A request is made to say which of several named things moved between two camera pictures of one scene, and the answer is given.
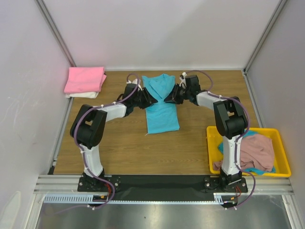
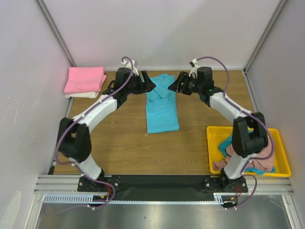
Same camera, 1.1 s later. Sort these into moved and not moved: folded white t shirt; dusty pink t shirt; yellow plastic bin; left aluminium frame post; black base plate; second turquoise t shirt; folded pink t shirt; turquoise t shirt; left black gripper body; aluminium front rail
Moved: left black gripper body
Not moved: folded white t shirt; left aluminium frame post; aluminium front rail; folded pink t shirt; yellow plastic bin; turquoise t shirt; dusty pink t shirt; black base plate; second turquoise t shirt
